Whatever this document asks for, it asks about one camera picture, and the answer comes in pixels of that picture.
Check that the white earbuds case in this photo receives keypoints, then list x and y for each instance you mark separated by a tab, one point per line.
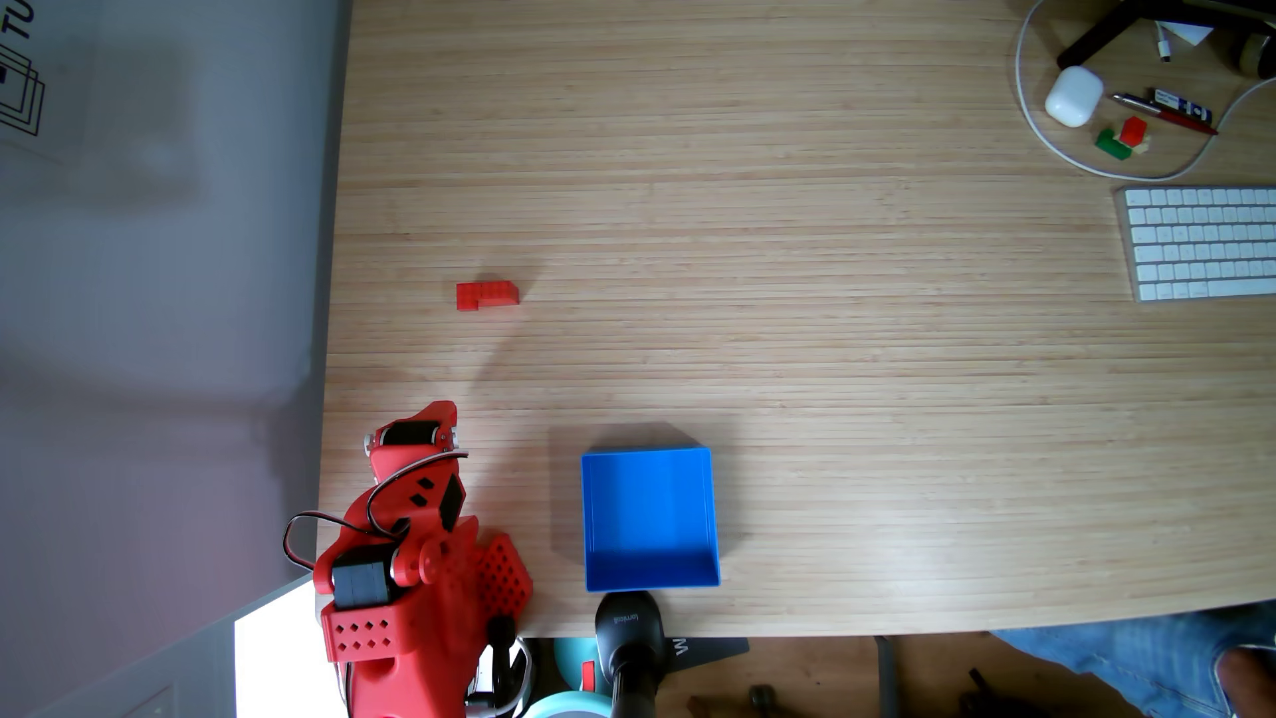
1074	96

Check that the small black labelled stick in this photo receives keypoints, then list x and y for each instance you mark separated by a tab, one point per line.
1182	104

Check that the black monitor stand leg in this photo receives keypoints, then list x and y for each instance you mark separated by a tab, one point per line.
1097	38

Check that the white wall poster black print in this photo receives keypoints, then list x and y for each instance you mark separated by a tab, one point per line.
20	90

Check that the person's leg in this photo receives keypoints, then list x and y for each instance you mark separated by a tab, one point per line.
1126	663

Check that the black gooseneck camera stand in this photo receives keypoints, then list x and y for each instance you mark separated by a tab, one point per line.
628	648

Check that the teal round object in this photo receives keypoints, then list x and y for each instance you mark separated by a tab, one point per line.
568	663

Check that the white keyboard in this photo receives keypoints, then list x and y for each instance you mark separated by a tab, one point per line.
1201	242

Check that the white charger plug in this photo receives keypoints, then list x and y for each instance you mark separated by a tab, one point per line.
1163	44

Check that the red lego brick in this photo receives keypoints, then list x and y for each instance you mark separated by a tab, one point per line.
488	295

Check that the red pen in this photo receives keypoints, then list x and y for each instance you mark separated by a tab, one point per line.
1168	116

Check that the small red lego cube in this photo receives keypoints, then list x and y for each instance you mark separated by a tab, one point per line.
1132	131

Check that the blue plastic bin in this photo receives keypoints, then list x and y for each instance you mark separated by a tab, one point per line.
650	519

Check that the small green lego brick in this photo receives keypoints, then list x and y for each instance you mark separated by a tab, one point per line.
1112	145

